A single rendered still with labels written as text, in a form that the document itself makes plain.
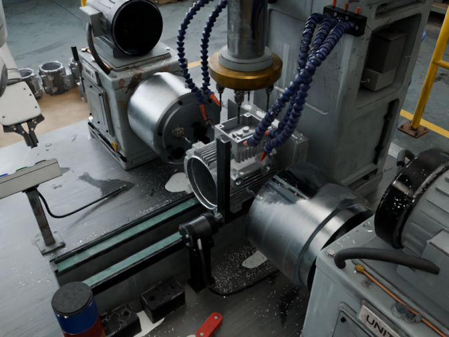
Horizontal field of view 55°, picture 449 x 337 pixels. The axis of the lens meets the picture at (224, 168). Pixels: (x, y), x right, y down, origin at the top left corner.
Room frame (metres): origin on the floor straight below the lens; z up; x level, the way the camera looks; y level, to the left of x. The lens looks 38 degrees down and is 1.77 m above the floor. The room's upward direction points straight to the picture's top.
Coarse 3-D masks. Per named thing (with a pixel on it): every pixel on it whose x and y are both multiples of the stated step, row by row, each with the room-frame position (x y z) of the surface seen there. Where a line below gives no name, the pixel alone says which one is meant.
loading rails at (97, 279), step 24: (144, 216) 0.85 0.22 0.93; (168, 216) 0.86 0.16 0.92; (192, 216) 0.91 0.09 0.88; (240, 216) 0.88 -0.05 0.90; (96, 240) 0.76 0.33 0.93; (120, 240) 0.77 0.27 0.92; (144, 240) 0.81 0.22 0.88; (168, 240) 0.77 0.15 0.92; (216, 240) 0.83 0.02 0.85; (72, 264) 0.69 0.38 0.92; (96, 264) 0.72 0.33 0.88; (120, 264) 0.69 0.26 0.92; (144, 264) 0.70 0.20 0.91; (168, 264) 0.74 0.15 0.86; (96, 288) 0.62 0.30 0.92; (120, 288) 0.65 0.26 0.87; (144, 288) 0.69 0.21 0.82
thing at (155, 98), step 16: (144, 80) 1.24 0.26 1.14; (160, 80) 1.21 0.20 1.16; (176, 80) 1.21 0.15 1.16; (144, 96) 1.16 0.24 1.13; (160, 96) 1.13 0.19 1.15; (176, 96) 1.11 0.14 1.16; (192, 96) 1.13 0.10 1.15; (128, 112) 1.18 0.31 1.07; (144, 112) 1.12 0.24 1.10; (160, 112) 1.07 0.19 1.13; (176, 112) 1.09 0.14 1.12; (192, 112) 1.12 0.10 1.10; (208, 112) 1.16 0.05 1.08; (144, 128) 1.09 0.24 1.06; (160, 128) 1.06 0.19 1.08; (176, 128) 1.08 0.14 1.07; (192, 128) 1.12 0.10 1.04; (208, 128) 1.16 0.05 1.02; (160, 144) 1.06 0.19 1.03; (176, 144) 1.09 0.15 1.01; (176, 160) 1.09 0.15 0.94
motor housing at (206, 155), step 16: (208, 144) 0.95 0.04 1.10; (192, 160) 0.96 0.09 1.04; (208, 160) 0.87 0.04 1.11; (272, 160) 0.95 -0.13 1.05; (192, 176) 0.96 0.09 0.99; (208, 176) 0.98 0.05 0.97; (256, 176) 0.89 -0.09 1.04; (272, 176) 0.92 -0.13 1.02; (208, 192) 0.93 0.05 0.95; (240, 192) 0.86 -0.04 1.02; (256, 192) 0.90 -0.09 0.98; (208, 208) 0.87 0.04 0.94
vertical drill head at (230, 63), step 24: (240, 0) 0.94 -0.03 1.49; (264, 0) 0.95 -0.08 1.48; (240, 24) 0.93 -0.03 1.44; (264, 24) 0.95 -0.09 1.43; (240, 48) 0.93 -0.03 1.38; (264, 48) 0.96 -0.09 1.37; (216, 72) 0.92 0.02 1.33; (240, 72) 0.91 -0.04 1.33; (264, 72) 0.91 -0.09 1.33; (240, 96) 0.91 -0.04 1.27
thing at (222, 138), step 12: (216, 144) 0.77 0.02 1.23; (228, 144) 0.76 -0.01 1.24; (216, 156) 0.77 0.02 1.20; (228, 156) 0.76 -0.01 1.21; (216, 168) 0.77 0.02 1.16; (228, 168) 0.76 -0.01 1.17; (228, 180) 0.76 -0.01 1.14; (228, 192) 0.76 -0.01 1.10; (228, 204) 0.76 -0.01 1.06; (228, 216) 0.76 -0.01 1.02
